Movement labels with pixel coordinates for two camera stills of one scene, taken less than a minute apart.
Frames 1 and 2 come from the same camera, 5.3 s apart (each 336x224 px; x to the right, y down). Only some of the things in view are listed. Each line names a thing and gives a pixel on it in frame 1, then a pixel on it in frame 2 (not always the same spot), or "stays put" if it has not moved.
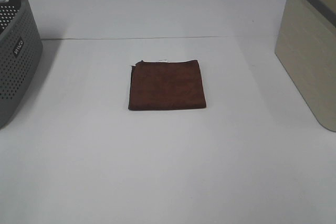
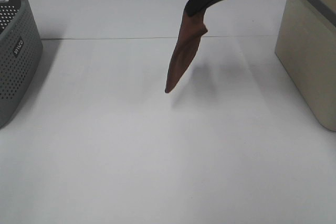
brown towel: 166,85 to 191,30
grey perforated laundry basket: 21,49 stays put
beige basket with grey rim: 305,43 stays put
